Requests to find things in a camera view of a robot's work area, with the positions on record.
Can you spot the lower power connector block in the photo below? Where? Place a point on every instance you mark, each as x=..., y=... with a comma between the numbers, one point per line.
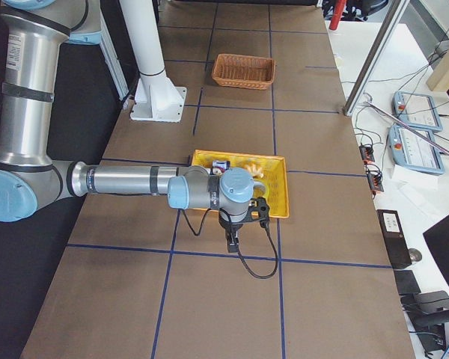
x=374, y=178

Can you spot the yellow plastic basket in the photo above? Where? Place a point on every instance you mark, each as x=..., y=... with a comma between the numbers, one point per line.
x=275, y=175

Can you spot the lower teach pendant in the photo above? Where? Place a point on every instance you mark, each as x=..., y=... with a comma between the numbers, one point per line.
x=413, y=152

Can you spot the power connector block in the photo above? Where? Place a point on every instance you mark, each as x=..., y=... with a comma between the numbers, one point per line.
x=367, y=155
x=374, y=178

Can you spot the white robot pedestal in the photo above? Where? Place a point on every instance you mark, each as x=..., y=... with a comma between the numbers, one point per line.
x=156, y=97

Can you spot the yellow tape roll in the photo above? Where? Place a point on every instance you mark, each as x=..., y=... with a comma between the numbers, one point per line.
x=260, y=189

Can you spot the teach pendant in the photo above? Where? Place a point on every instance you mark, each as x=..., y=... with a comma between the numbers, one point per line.
x=413, y=152
x=417, y=110

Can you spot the black monitor stand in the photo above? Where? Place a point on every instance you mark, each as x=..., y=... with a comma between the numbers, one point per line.
x=429, y=315

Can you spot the black box with label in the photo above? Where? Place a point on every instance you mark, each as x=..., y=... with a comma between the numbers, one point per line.
x=395, y=243

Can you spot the aluminium frame post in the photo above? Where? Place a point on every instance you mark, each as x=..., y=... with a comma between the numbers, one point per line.
x=384, y=34

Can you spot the upper teach pendant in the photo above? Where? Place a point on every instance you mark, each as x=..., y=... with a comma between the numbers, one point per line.
x=417, y=110

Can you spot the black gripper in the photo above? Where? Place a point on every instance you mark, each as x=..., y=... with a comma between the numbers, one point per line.
x=230, y=226

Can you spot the brown wicker basket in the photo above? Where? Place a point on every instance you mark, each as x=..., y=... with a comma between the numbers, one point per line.
x=243, y=71

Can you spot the red tube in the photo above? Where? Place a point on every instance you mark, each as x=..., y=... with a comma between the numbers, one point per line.
x=338, y=10

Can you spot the upper power connector block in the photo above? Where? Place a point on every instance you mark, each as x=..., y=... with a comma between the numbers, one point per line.
x=367, y=155

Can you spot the croissant toy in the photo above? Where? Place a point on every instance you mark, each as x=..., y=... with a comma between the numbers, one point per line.
x=256, y=171

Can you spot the small dark can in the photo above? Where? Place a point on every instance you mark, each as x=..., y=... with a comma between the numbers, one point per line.
x=219, y=167

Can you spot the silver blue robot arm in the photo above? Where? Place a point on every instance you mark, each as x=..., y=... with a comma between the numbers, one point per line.
x=30, y=180

